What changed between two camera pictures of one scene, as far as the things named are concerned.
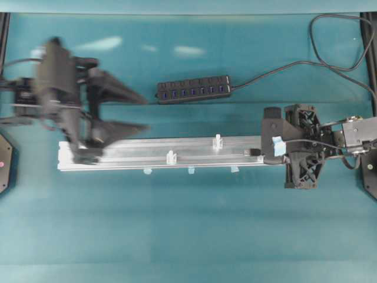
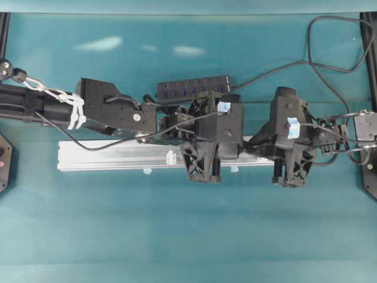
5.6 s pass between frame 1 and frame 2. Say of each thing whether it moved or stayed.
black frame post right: stayed
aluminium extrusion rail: stayed
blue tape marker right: stayed
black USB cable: moved
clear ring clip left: stayed
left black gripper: moved
